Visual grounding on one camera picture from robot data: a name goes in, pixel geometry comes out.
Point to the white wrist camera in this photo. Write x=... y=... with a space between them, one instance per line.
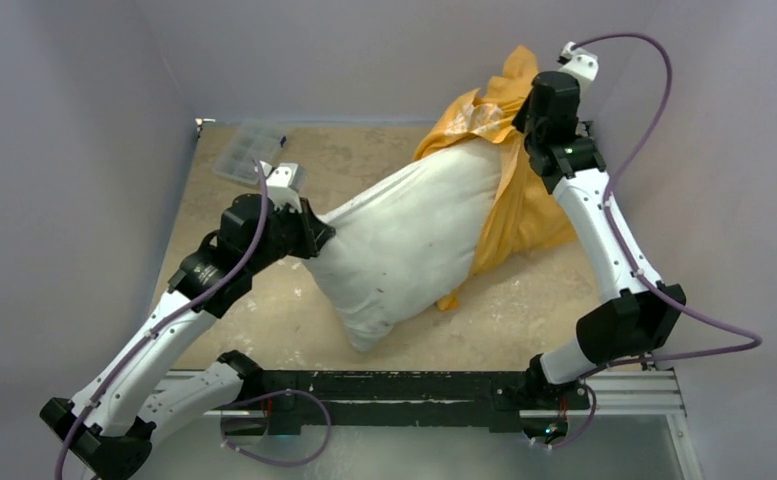
x=580 y=64
x=283 y=183

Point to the white pillow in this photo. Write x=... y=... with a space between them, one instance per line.
x=407 y=241

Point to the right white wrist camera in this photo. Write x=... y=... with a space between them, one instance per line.
x=580 y=64

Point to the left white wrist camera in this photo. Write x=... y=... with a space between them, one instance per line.
x=283 y=183

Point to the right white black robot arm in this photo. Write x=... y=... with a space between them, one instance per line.
x=632 y=318

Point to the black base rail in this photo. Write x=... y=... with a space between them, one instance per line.
x=498 y=401

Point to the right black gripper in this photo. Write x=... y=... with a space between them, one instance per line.
x=527 y=117

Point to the clear plastic organizer box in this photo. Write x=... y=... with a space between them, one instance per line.
x=253 y=149

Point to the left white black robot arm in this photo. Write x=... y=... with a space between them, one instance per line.
x=113 y=424

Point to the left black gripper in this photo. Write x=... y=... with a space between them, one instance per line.
x=313 y=232

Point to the orange Mickey Mouse pillowcase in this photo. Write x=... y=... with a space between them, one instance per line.
x=523 y=215

